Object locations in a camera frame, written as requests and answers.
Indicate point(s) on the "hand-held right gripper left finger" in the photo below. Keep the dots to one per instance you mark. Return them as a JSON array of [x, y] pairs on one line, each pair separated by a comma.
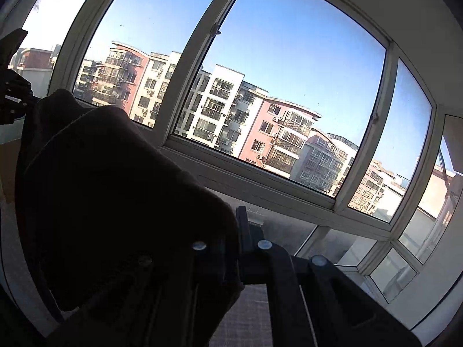
[[202, 264]]

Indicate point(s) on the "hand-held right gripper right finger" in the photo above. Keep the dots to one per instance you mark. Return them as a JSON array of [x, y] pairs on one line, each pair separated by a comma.
[[243, 226]]

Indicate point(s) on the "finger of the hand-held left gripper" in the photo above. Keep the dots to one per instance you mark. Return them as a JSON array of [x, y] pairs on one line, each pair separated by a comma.
[[16, 85], [12, 110]]

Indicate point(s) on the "brown fleece top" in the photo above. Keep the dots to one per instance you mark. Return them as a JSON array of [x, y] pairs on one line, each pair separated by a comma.
[[108, 188]]

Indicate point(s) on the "plaid blanket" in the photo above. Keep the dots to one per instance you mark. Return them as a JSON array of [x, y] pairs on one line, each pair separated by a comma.
[[246, 314]]

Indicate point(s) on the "apartment buildings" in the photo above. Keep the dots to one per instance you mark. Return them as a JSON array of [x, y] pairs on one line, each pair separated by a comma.
[[217, 115]]

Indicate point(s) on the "white window frame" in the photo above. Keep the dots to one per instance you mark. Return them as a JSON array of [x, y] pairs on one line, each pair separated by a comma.
[[170, 115]]

